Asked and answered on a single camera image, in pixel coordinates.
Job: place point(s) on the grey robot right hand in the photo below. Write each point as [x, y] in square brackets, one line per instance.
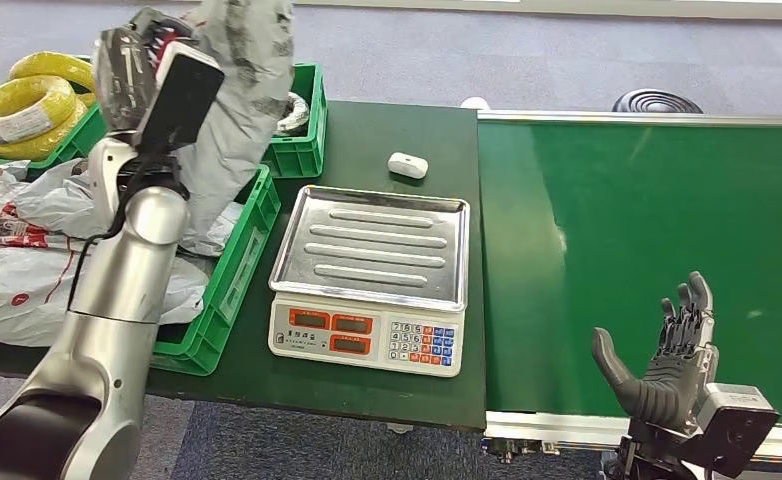
[669, 391]

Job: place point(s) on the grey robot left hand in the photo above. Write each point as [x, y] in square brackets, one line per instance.
[122, 73]

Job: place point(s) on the plain grey mailer package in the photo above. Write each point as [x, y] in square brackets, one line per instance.
[238, 112]

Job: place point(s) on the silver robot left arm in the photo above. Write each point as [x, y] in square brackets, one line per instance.
[119, 278]

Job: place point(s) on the small white oval device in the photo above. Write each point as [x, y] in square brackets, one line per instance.
[407, 165]

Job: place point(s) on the green crate with yellow coils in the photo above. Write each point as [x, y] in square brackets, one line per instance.
[76, 142]

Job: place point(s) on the black white wrapped coil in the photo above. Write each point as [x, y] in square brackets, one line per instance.
[297, 112]

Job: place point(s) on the green crate with wrapped coils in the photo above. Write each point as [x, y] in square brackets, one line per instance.
[301, 156]

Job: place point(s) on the green conveyor belt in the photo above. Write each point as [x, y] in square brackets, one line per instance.
[563, 199]

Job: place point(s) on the green crate with packages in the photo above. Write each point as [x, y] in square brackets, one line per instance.
[238, 265]

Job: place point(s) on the large white mailer bag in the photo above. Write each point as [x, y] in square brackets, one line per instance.
[20, 298]

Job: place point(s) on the black ribbed round object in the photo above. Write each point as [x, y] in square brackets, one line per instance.
[656, 104]

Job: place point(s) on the electronic scale with steel tray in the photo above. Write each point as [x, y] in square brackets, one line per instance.
[370, 265]

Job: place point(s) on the small white round object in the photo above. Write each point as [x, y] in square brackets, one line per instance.
[475, 104]

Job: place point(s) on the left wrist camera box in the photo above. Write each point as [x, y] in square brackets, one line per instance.
[179, 99]

